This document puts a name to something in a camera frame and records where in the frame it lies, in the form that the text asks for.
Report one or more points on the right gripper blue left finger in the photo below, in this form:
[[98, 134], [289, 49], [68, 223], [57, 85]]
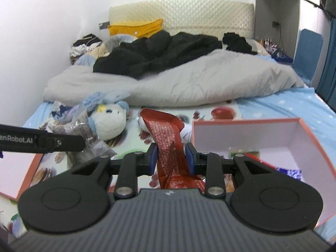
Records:
[[151, 159]]

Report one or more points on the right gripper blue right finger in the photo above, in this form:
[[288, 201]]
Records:
[[192, 158]]

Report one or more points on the red snack packet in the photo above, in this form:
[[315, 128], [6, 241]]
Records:
[[172, 169]]

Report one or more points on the blue white snack bag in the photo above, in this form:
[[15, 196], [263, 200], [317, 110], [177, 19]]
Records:
[[294, 173]]

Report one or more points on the white spray bottle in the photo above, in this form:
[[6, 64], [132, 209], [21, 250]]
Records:
[[158, 129]]

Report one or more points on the pink box lid left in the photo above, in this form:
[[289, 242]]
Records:
[[17, 172]]

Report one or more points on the blue white plush penguin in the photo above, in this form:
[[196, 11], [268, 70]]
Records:
[[108, 121]]

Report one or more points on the green yellow snack bag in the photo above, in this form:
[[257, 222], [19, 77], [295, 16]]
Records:
[[251, 153]]

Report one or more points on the grey blanket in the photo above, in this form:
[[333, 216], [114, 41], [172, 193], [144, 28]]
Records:
[[219, 76]]

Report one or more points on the pink box right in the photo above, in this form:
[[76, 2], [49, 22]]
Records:
[[286, 143]]

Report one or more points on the black clothing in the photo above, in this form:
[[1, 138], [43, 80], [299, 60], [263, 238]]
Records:
[[162, 51]]

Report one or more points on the yellow pillow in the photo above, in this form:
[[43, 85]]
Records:
[[137, 29]]

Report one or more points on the cream padded headboard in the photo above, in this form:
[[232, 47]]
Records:
[[210, 17]]

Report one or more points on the blue curtain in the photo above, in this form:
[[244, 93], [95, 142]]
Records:
[[326, 86]]

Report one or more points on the blue chair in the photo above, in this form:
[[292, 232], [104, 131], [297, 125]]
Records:
[[307, 55]]

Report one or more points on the clothes pile by wall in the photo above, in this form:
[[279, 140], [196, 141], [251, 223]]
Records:
[[82, 46]]

